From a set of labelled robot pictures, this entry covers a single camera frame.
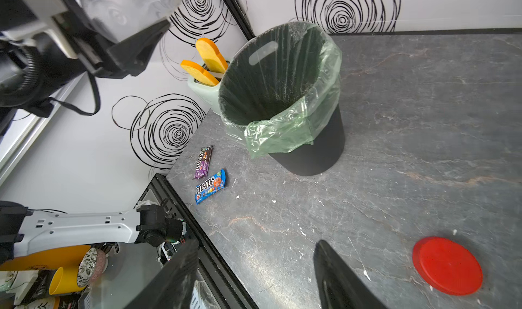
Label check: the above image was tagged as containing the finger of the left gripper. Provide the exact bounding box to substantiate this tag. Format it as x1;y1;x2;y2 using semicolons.
105;20;170;77

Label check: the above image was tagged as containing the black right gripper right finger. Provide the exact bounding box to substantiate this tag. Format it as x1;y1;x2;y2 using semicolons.
313;240;386;309

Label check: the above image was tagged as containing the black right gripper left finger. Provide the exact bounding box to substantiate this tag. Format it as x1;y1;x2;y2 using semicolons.
126;240;199;309

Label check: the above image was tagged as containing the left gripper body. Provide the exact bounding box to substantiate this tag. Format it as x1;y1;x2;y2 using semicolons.
52;0;135;79

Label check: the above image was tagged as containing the clear oatmeal jar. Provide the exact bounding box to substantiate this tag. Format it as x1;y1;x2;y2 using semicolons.
80;0;182;43

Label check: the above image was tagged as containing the red jar lid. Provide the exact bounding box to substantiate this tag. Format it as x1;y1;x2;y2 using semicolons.
412;236;483;296

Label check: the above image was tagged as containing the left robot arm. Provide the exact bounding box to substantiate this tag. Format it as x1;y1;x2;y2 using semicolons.
1;20;186;264

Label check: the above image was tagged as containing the yellow toast slice front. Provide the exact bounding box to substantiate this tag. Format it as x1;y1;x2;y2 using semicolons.
180;60;220;86

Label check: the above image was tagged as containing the yellow toast slice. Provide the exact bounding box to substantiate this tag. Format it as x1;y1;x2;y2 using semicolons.
180;60;220;86
195;38;228;73

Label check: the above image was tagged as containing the yellow toast slice back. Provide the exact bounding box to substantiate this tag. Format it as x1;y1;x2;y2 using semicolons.
195;38;228;73

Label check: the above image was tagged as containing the green toaster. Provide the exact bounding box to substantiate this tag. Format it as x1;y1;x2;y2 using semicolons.
188;77;222;116

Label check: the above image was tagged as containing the blue candy bag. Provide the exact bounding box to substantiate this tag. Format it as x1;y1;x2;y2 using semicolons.
194;169;226;204

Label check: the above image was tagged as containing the yellow cup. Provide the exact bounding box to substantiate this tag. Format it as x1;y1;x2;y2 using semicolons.
48;266;86;295

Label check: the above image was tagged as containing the purple candy bag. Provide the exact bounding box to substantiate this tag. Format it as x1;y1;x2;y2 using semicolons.
194;146;213;179

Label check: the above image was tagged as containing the black bin with green bag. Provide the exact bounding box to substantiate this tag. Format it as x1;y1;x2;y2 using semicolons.
218;22;345;176

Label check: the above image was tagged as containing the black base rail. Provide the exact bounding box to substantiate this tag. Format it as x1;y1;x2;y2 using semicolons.
128;174;257;308

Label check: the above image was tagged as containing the black left corner post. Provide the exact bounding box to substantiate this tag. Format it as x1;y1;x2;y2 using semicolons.
223;0;256;41

